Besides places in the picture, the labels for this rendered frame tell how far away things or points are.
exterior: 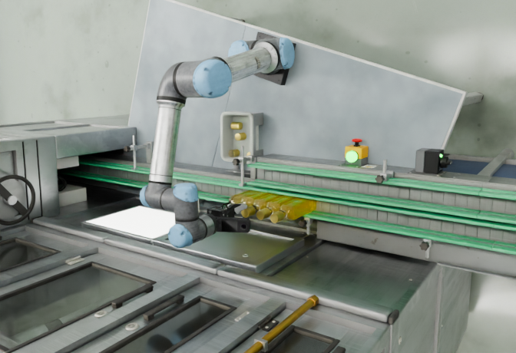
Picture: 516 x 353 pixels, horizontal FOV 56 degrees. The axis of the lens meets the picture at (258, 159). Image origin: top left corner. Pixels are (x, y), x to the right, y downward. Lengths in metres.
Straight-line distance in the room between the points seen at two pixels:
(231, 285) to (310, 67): 0.97
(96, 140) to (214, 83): 1.14
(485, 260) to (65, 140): 1.82
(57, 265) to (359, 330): 1.06
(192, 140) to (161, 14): 0.65
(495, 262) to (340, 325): 0.64
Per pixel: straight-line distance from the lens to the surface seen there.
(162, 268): 1.74
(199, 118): 2.39
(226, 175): 2.17
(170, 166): 1.60
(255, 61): 1.72
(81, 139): 2.48
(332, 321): 1.41
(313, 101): 2.04
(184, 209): 1.51
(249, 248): 1.80
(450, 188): 1.69
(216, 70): 1.52
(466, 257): 1.81
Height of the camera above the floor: 2.57
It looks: 56 degrees down
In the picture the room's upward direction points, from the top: 104 degrees counter-clockwise
